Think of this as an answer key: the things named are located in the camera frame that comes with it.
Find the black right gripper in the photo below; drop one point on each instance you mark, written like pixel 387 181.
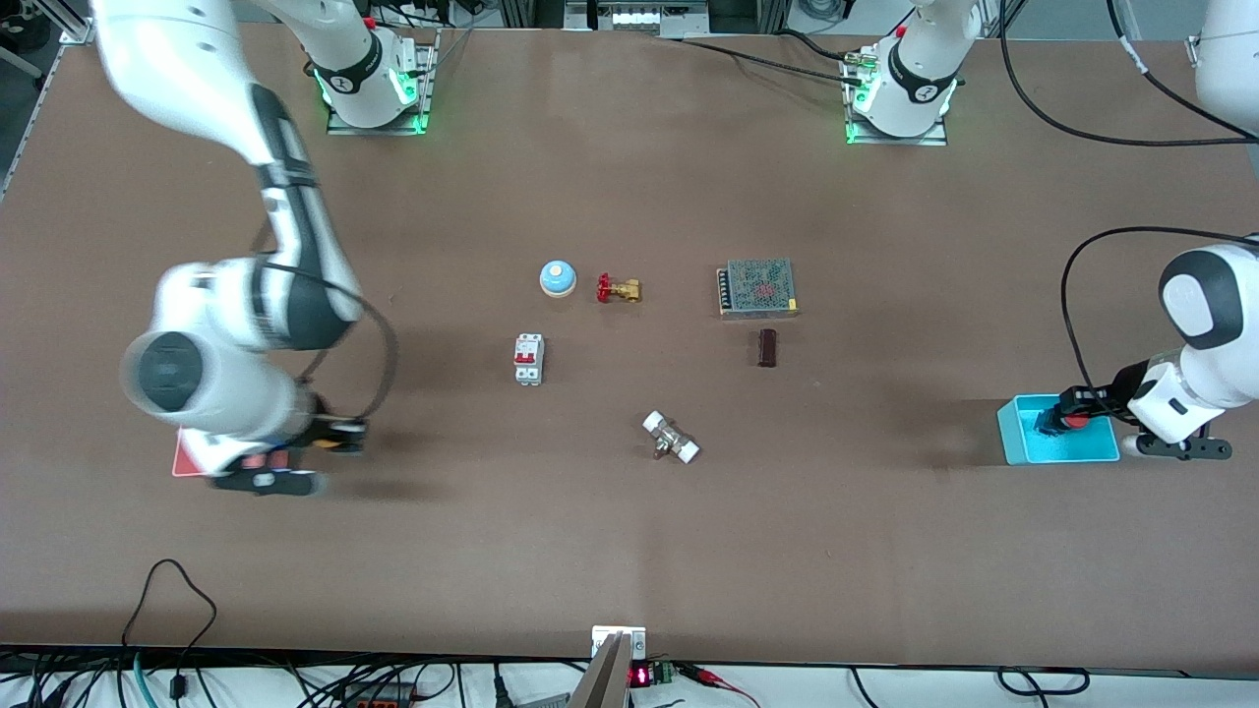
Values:
pixel 328 432

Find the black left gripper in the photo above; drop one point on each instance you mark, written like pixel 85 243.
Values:
pixel 1104 399

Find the red push button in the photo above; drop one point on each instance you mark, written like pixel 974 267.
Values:
pixel 1078 421

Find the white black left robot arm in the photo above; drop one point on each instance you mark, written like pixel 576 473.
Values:
pixel 1229 364

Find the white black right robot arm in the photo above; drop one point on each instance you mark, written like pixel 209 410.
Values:
pixel 177 59

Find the cyan plastic box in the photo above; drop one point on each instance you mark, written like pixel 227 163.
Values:
pixel 1082 447

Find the pink plastic box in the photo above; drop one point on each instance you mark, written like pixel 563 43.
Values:
pixel 182 462

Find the white red circuit breaker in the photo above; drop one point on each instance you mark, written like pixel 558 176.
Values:
pixel 528 359

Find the blue dome bell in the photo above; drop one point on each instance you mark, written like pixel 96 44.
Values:
pixel 557 277

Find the white-capped pipe fitting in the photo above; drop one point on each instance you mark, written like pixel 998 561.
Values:
pixel 671 438

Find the dark brown block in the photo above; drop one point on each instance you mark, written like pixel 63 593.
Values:
pixel 767 348

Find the metal mesh power supply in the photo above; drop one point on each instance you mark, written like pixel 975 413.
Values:
pixel 757 287

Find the red-digit display module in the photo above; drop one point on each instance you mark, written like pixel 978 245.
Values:
pixel 639 676

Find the red clip lead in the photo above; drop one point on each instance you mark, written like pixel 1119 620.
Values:
pixel 713 678

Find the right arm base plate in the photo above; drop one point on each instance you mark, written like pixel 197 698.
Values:
pixel 379 130

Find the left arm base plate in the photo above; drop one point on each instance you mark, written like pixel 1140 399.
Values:
pixel 900 141

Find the silver camera mount bracket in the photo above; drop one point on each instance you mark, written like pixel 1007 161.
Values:
pixel 605 678

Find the aluminium profile bracket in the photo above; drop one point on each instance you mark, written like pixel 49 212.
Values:
pixel 1195 49
pixel 79 29

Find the aluminium frame rack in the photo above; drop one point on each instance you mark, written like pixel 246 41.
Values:
pixel 639 18

